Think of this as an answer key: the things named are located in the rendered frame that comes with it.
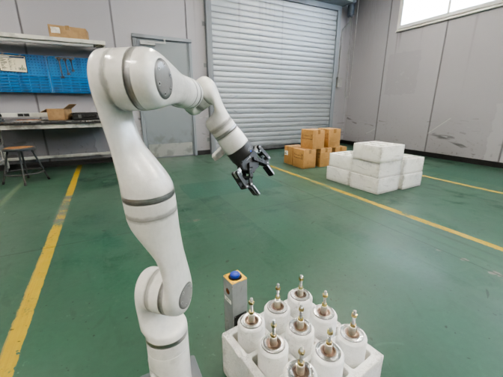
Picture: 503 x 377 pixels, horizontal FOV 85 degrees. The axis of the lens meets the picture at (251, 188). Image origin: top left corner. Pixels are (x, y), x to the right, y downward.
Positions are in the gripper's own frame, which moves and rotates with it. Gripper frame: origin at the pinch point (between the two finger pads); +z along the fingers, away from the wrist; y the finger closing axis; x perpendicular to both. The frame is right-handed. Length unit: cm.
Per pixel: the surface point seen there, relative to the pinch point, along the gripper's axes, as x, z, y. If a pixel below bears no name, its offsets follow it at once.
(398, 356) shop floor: -7, 92, -4
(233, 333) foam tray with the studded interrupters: 25, 39, -33
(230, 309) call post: 34, 39, -25
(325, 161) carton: 189, 171, 295
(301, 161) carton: 206, 142, 265
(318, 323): 3, 51, -16
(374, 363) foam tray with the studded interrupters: -13, 63, -19
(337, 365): -10, 49, -27
